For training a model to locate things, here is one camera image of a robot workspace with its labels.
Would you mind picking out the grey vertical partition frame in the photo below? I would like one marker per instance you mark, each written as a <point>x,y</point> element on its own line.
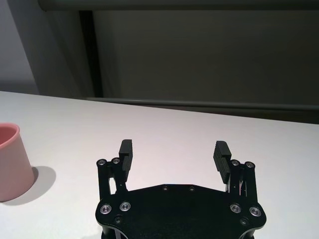
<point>54,49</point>

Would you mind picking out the pink plastic cup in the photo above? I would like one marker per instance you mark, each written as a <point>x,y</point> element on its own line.
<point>13,169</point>

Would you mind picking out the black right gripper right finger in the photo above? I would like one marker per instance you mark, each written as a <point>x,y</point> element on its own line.
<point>223,164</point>

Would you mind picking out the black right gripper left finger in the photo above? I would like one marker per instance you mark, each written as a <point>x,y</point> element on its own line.
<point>123,164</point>

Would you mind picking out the dark vertical post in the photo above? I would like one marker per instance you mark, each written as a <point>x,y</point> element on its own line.
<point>92,57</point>

